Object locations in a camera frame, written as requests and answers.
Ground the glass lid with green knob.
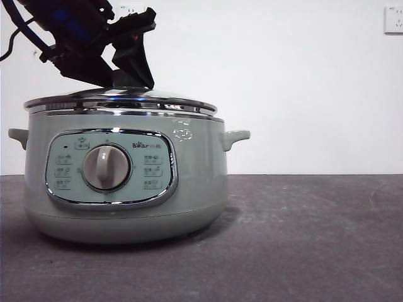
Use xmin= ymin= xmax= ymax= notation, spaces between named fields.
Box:
xmin=23 ymin=69 xmax=219 ymax=118

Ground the pale green electric pot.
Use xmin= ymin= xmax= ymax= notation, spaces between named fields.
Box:
xmin=7 ymin=110 xmax=252 ymax=245

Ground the white wall socket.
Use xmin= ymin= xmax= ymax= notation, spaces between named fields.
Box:
xmin=383 ymin=6 xmax=403 ymax=35
xmin=118 ymin=4 xmax=146 ymax=16

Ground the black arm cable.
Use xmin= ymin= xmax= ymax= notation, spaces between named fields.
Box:
xmin=0 ymin=18 xmax=35 ymax=61

